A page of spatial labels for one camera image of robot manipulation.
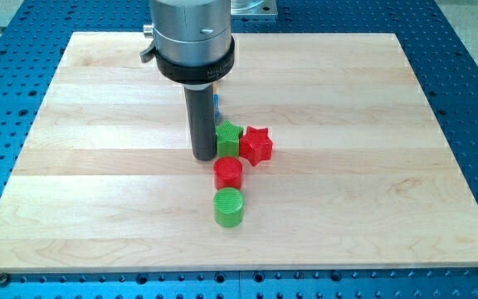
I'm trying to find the red cylinder block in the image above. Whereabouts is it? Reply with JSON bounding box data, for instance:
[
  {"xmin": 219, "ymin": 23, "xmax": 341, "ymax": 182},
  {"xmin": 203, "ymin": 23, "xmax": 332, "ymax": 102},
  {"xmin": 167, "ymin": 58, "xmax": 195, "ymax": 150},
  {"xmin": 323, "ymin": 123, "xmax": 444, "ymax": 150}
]
[{"xmin": 213, "ymin": 156, "xmax": 243, "ymax": 190}]

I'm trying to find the blue perforated table plate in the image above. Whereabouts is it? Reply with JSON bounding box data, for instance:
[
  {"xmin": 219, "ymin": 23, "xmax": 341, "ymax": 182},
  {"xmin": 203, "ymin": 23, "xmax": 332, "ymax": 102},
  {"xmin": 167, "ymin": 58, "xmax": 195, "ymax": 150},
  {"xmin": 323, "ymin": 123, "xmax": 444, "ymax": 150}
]
[{"xmin": 0, "ymin": 1, "xmax": 478, "ymax": 298}]

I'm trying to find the yellow block behind rod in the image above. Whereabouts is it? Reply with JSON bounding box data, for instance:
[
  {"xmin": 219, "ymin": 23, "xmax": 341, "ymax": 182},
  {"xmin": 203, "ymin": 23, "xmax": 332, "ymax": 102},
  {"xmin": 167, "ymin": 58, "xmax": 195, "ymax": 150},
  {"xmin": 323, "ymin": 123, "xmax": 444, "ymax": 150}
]
[{"xmin": 212, "ymin": 81, "xmax": 218, "ymax": 95}]

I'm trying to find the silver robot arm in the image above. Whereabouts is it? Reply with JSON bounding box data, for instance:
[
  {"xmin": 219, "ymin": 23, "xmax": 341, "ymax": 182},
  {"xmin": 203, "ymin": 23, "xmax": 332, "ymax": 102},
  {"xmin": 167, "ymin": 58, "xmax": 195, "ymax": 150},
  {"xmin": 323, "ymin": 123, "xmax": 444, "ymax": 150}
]
[{"xmin": 140, "ymin": 0, "xmax": 235, "ymax": 161}]

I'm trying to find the green cylinder block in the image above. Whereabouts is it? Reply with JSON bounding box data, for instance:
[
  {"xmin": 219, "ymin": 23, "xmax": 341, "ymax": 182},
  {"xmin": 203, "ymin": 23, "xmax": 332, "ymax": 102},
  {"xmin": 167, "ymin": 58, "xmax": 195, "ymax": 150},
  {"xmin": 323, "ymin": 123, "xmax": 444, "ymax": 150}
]
[{"xmin": 213, "ymin": 187, "xmax": 245, "ymax": 228}]

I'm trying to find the green star block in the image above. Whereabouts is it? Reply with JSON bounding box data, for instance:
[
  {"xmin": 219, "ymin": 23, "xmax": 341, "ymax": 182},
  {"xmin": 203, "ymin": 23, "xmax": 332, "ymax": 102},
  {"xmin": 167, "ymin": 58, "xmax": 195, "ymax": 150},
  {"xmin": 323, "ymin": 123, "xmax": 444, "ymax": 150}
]
[{"xmin": 216, "ymin": 120, "xmax": 243, "ymax": 158}]

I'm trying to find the light wooden board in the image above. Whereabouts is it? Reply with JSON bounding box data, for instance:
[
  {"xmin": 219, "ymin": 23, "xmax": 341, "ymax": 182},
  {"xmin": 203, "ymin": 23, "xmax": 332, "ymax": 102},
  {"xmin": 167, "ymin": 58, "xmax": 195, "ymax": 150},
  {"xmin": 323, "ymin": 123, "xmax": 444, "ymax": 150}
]
[{"xmin": 0, "ymin": 32, "xmax": 478, "ymax": 273}]

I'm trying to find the blue block behind rod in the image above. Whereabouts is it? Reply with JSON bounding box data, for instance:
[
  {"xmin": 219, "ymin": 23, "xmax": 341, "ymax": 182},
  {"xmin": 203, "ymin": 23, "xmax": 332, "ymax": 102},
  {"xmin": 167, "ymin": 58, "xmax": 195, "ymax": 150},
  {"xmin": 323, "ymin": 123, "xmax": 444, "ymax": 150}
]
[{"xmin": 213, "ymin": 94, "xmax": 220, "ymax": 125}]

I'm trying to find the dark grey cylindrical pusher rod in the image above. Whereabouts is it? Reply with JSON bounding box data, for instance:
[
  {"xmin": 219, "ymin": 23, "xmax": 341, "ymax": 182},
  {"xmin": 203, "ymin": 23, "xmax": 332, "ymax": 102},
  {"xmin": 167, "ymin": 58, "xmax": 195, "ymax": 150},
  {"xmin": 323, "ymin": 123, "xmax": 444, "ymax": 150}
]
[{"xmin": 183, "ymin": 84, "xmax": 217, "ymax": 161}]

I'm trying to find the red star block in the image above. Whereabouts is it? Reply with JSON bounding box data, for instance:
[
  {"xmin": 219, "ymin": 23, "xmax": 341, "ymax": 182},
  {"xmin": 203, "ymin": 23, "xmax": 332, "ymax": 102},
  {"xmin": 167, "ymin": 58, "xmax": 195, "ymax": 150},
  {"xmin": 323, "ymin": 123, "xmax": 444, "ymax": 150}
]
[{"xmin": 239, "ymin": 126, "xmax": 273, "ymax": 166}]

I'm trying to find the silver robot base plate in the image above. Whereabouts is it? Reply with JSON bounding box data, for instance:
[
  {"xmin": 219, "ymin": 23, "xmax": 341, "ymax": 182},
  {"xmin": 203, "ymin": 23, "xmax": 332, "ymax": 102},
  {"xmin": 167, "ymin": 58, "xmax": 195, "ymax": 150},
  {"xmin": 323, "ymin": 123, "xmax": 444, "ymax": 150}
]
[{"xmin": 231, "ymin": 0, "xmax": 278, "ymax": 17}]

